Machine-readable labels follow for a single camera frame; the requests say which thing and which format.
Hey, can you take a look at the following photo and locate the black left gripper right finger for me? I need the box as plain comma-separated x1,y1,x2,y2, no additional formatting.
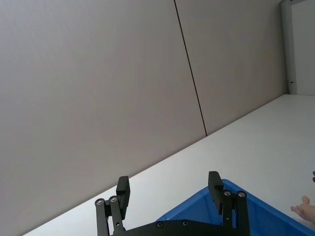
208,171,251,236

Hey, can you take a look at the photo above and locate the blue plastic bin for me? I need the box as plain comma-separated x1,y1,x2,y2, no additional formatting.
156,178,315,236

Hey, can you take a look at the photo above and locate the grey metal door frame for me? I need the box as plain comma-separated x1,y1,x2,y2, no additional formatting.
280,0,299,95

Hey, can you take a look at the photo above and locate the person's hand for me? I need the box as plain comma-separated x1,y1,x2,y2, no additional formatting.
290,195,315,221

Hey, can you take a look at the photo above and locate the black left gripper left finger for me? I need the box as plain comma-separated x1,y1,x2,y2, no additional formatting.
95,176,131,236

